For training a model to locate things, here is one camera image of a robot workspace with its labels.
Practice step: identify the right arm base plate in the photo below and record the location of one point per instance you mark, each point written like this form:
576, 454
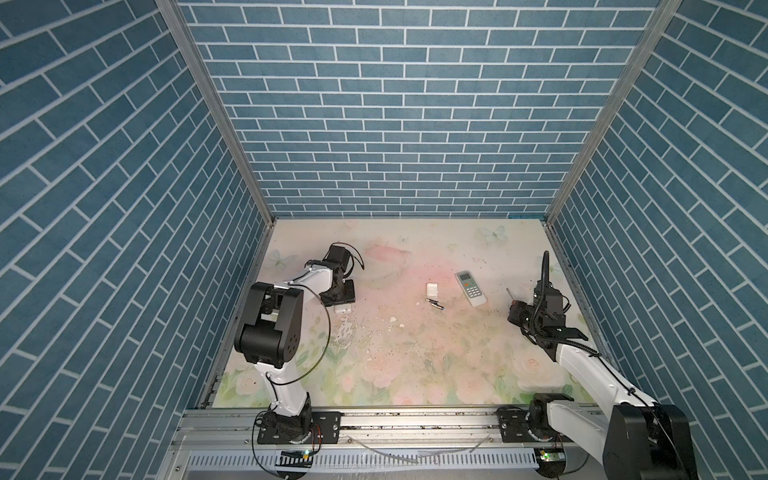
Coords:
517, 425

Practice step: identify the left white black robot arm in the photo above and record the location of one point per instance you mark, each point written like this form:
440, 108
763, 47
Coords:
269, 331

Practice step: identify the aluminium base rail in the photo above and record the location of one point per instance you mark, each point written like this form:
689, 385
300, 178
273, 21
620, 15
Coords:
397, 427

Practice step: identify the controller board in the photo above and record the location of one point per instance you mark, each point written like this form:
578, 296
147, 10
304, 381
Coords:
551, 462
293, 465

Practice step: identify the right aluminium corner post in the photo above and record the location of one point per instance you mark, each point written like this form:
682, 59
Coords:
657, 24

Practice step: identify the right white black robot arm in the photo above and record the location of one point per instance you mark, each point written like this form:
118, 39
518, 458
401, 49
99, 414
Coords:
633, 436

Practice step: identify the grey white remote control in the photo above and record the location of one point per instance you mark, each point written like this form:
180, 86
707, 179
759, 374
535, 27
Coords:
470, 288

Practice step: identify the aluminium corner post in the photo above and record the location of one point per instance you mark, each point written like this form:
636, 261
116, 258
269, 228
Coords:
657, 24
180, 32

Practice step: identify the left aluminium corner post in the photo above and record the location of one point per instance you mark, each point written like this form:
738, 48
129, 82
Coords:
180, 32

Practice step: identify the right controller board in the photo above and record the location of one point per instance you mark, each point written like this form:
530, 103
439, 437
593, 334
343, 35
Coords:
551, 462

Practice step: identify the white battery cover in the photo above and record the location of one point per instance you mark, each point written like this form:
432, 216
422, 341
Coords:
432, 290

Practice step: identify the left controller board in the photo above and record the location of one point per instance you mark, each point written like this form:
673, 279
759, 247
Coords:
293, 465

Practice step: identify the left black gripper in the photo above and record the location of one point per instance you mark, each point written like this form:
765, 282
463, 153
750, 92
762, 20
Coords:
348, 296

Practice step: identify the white vented strip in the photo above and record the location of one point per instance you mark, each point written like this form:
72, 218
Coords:
362, 461

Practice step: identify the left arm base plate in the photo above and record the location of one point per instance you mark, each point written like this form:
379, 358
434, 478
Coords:
274, 429

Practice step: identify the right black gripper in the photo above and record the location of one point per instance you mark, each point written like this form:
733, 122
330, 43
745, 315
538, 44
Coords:
514, 314

